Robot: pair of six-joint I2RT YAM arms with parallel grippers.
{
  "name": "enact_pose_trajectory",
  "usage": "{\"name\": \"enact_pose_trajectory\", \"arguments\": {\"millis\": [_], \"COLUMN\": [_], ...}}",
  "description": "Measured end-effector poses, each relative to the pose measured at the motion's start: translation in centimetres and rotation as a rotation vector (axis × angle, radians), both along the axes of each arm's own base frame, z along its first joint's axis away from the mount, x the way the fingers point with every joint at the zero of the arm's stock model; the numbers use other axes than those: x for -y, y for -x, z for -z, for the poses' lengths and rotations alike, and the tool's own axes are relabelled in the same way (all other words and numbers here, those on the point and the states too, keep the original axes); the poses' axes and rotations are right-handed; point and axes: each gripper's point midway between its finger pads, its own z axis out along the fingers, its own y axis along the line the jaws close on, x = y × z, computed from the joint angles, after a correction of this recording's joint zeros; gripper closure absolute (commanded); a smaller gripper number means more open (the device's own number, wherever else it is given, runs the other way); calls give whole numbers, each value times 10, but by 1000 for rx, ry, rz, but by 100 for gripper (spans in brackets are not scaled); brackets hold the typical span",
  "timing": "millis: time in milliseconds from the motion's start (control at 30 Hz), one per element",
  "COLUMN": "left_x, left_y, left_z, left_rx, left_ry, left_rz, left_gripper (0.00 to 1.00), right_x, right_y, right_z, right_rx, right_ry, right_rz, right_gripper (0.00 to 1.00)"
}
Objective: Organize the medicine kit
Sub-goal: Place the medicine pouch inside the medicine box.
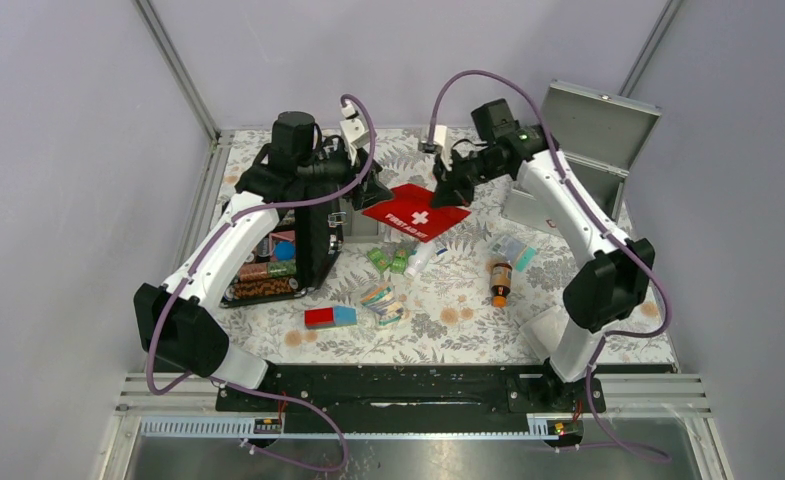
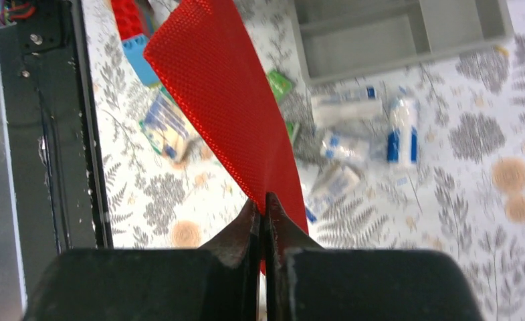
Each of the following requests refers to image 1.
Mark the grey metal box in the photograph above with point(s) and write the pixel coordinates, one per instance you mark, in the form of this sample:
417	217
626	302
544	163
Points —
602	135

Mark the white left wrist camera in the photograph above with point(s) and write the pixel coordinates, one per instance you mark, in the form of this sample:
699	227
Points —
354	131

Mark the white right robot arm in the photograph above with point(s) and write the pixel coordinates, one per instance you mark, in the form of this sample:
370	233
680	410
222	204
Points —
613	270

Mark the clear bag teal item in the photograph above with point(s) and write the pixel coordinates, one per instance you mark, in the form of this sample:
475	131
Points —
512	250

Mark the red first aid pouch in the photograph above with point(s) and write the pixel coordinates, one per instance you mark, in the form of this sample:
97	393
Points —
409	212

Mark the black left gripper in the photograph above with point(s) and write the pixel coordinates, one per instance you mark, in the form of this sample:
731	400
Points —
371	190

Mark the green wind oil box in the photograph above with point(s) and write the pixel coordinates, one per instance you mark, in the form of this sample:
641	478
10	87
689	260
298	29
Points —
400	260

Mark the striped bandage packet stack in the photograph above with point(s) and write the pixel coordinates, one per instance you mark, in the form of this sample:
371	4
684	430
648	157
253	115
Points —
384	303

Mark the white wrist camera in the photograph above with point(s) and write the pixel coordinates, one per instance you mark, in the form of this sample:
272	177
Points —
354	131
434	143

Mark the white plastic bottle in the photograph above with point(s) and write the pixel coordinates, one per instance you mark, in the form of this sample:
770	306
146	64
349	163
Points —
419	259

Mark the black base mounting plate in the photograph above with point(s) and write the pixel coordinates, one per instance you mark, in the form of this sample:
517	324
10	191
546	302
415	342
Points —
434	399

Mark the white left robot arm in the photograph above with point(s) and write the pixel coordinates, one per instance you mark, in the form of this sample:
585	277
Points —
176	318

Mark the black open case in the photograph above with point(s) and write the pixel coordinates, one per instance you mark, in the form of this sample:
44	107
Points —
296	257

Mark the grey plastic tray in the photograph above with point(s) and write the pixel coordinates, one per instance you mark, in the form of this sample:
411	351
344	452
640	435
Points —
359	228

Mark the brown medicine bottle orange cap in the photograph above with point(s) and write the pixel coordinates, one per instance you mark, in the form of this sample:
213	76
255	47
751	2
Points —
500	283

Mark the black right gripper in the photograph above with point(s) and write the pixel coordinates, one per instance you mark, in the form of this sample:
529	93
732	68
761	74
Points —
451	192

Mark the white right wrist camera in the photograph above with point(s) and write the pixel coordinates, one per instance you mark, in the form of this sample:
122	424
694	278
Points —
434	143

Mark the red blue box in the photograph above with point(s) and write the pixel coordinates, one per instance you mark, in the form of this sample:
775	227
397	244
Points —
330	317

